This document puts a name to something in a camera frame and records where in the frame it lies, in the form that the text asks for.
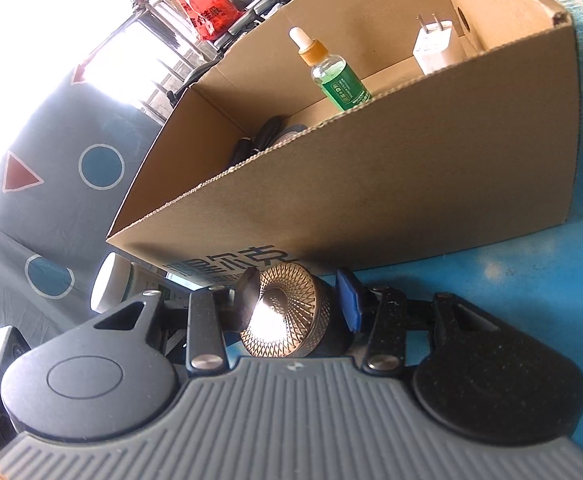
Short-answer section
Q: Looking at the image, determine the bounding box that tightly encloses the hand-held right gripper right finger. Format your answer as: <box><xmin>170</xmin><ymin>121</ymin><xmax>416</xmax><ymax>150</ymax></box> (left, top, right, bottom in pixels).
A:
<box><xmin>335</xmin><ymin>267</ymin><xmax>515</xmax><ymax>376</ymax></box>

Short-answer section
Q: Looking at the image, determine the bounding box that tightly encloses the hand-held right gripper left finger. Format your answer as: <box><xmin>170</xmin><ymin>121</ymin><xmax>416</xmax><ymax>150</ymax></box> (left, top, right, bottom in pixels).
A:
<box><xmin>91</xmin><ymin>266</ymin><xmax>264</xmax><ymax>375</ymax></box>

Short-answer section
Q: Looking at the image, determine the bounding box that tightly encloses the dark jar with gold lid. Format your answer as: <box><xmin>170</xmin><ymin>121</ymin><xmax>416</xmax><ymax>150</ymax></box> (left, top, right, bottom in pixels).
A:
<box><xmin>240</xmin><ymin>262</ymin><xmax>349</xmax><ymax>359</ymax></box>

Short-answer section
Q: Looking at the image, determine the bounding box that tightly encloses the brown cardboard box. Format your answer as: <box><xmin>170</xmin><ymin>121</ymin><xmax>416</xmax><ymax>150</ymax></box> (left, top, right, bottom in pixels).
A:
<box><xmin>105</xmin><ymin>0</ymin><xmax>583</xmax><ymax>281</ymax></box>

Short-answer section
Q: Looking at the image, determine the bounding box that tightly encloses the black tube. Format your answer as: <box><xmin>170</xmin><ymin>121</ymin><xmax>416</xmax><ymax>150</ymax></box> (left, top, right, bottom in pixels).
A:
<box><xmin>228</xmin><ymin>136</ymin><xmax>257</xmax><ymax>167</ymax></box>

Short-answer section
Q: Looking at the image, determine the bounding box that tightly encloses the black tape roll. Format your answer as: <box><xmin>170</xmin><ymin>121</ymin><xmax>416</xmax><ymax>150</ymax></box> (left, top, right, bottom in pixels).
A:
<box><xmin>252</xmin><ymin>115</ymin><xmax>312</xmax><ymax>155</ymax></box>

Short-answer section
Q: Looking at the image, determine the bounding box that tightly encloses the green dropper bottle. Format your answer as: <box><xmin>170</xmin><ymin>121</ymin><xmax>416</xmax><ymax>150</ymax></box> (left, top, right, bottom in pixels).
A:
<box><xmin>288</xmin><ymin>26</ymin><xmax>373</xmax><ymax>115</ymax></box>

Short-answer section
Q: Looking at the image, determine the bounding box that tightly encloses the white charger plug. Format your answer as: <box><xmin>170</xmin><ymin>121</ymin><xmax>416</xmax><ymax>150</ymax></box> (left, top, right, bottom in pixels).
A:
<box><xmin>412</xmin><ymin>12</ymin><xmax>467</xmax><ymax>77</ymax></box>

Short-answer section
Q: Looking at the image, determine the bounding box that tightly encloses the white supplement bottle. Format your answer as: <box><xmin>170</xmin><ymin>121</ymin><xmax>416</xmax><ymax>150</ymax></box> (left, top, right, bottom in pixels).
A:
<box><xmin>90</xmin><ymin>251</ymin><xmax>197</xmax><ymax>313</ymax></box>

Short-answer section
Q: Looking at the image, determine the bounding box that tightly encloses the grey cloth with coloured shapes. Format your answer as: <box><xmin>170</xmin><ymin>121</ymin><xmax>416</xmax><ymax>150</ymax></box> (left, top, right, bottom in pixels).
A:
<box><xmin>0</xmin><ymin>67</ymin><xmax>172</xmax><ymax>341</ymax></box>

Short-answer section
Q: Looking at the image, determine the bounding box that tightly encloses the red plastic bag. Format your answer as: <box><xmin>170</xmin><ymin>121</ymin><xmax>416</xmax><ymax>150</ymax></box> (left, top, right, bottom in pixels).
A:
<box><xmin>177</xmin><ymin>0</ymin><xmax>242</xmax><ymax>42</ymax></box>

